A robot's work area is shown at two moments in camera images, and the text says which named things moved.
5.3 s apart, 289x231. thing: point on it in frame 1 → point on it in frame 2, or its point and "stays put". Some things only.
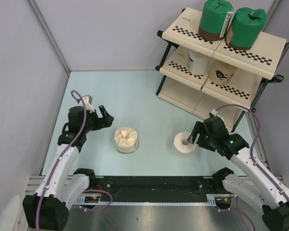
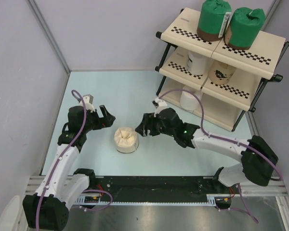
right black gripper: [199, 128] → [148, 120]
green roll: [213, 19] stays put
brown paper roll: [220, 73] stays put
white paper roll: [198, 63] stays put
